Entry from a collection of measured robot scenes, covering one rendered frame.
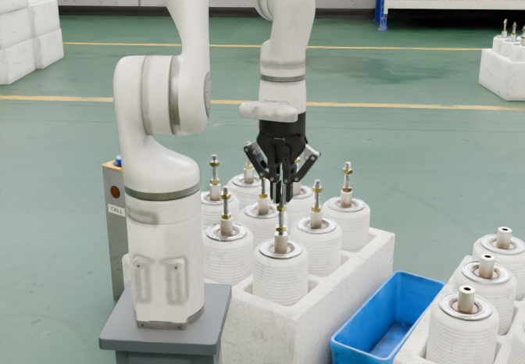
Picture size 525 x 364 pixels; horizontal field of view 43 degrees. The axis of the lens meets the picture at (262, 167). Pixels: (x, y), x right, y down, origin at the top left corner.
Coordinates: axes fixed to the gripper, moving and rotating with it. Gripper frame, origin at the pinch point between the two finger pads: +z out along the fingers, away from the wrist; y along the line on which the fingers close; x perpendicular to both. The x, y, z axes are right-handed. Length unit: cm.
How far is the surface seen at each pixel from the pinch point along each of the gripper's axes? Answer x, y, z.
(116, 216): -9.6, 40.0, 14.9
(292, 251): 0.2, -2.2, 10.3
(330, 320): -2.6, -8.4, 24.0
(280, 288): 4.4, -1.6, 15.4
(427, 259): -55, -18, 35
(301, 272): 1.7, -4.3, 13.1
